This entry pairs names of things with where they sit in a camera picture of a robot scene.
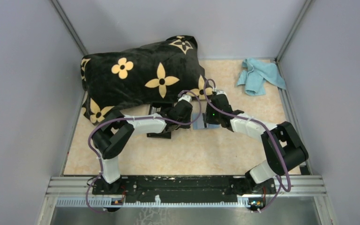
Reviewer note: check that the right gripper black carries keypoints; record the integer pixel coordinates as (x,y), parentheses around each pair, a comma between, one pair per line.
(208,119)

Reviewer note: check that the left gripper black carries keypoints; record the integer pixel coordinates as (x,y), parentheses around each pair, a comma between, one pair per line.
(189,116)

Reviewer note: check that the light blue towel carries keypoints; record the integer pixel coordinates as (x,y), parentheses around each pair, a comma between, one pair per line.
(256,73)

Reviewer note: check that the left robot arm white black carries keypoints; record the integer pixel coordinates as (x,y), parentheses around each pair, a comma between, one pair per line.
(110,137)

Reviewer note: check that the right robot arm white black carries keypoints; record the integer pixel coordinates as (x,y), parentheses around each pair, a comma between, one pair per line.
(282,145)

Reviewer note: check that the black pillow with cream flowers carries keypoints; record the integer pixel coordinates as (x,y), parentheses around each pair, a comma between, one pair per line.
(140,76)

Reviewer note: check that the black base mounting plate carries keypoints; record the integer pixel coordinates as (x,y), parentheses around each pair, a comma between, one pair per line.
(188,189)

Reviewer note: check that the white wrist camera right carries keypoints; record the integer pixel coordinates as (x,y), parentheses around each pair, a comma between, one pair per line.
(221,92)

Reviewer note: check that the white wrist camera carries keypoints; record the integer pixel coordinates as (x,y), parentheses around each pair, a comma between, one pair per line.
(221,92)
(186,98)

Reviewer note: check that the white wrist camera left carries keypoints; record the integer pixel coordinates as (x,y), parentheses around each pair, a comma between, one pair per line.
(186,98)

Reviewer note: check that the aluminium frame rail front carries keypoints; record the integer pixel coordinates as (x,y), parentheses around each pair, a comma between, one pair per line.
(76,191)

